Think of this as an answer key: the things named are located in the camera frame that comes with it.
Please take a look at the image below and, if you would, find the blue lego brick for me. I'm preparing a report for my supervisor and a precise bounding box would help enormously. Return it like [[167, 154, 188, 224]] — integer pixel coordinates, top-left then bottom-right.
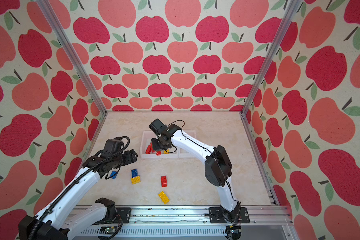
[[131, 169, 139, 178], [110, 171, 118, 179]]

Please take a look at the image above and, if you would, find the white three-compartment bin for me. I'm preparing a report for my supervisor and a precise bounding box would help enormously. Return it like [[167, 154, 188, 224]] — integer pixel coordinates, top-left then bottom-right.
[[140, 129, 199, 160]]

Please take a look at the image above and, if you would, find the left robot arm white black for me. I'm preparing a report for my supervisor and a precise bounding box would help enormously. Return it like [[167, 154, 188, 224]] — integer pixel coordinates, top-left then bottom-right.
[[19, 150, 138, 240]]

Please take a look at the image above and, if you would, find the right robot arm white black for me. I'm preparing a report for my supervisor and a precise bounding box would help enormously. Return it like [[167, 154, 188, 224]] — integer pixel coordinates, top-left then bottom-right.
[[149, 119, 241, 224]]

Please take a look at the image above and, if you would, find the yellow lego brick bottom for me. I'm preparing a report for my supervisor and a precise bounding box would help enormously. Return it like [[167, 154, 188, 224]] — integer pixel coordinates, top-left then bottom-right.
[[159, 191, 170, 205]]

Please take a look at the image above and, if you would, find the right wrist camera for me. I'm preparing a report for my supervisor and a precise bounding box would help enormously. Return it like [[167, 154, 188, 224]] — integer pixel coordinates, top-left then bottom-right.
[[149, 119, 168, 137]]

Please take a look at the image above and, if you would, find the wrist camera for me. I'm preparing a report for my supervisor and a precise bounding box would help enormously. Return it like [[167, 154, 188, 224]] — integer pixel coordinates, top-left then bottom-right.
[[149, 119, 168, 137], [102, 139, 124, 158]]

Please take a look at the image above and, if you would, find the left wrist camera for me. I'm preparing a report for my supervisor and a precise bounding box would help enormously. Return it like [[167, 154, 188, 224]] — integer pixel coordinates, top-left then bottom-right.
[[102, 139, 124, 158]]

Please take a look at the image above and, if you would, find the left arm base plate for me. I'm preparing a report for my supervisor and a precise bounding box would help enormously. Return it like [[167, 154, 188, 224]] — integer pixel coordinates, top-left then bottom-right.
[[92, 206, 132, 224]]

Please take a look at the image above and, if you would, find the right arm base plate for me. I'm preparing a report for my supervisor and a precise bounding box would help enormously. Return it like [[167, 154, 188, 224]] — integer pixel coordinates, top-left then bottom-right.
[[206, 207, 250, 224]]

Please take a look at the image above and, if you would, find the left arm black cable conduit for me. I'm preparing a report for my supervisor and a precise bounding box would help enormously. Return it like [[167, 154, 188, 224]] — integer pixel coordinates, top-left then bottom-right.
[[29, 135, 131, 240]]

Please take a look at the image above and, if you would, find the aluminium front rail frame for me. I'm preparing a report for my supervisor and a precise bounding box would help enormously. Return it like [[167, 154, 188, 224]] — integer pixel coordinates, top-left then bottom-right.
[[76, 205, 299, 240]]

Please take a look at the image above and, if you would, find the left aluminium corner post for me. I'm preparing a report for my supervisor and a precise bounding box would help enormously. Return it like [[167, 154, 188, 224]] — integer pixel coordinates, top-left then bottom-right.
[[36, 1, 108, 116]]

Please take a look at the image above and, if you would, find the aluminium corner post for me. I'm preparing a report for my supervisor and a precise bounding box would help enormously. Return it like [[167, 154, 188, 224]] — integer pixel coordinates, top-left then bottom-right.
[[36, 1, 108, 116], [240, 1, 303, 119]]

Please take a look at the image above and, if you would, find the right aluminium corner post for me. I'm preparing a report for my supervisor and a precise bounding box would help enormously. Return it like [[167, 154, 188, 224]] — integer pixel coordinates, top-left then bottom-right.
[[240, 1, 303, 119]]

